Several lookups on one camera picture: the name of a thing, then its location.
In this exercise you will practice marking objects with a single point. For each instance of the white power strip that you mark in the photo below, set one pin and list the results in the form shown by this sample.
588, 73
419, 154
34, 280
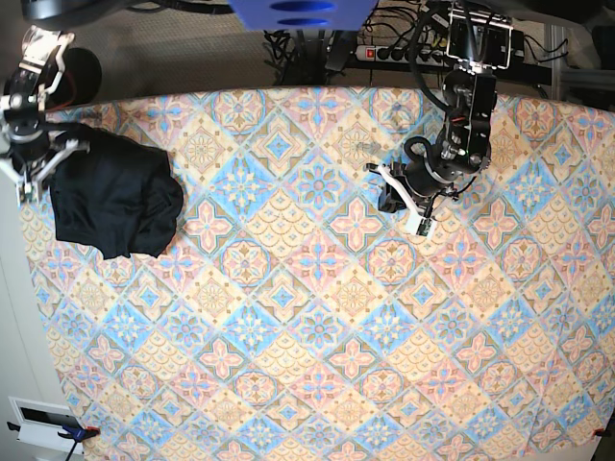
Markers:
426, 55

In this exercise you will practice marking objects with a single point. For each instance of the black t-shirt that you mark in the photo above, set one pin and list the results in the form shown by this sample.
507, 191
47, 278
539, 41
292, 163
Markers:
118, 196

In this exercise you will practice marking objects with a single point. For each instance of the black clamp bottom right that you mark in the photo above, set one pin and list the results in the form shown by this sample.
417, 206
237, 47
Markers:
602, 433

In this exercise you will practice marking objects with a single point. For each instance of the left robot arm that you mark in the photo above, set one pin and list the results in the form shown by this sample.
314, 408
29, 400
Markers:
478, 43

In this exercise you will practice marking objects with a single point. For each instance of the black round stool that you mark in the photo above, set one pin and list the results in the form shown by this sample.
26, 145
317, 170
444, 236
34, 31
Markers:
81, 79

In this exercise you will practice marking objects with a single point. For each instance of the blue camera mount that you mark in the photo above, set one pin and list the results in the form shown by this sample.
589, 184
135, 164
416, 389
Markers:
337, 15

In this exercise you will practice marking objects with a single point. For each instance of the patterned colourful tablecloth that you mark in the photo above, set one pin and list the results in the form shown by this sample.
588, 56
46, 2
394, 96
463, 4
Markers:
291, 320

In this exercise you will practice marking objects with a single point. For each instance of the white wall vent box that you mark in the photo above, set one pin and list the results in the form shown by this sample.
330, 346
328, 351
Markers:
39, 424

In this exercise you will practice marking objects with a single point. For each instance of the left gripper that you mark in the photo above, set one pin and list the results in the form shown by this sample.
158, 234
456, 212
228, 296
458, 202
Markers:
429, 176

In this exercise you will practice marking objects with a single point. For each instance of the blue clamp bottom left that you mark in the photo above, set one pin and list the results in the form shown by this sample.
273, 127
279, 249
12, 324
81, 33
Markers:
69, 433

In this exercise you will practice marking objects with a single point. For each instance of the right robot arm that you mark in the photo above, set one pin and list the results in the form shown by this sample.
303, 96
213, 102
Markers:
36, 78

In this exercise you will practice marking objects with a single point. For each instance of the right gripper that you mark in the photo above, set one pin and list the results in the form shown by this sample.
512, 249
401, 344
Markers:
33, 155

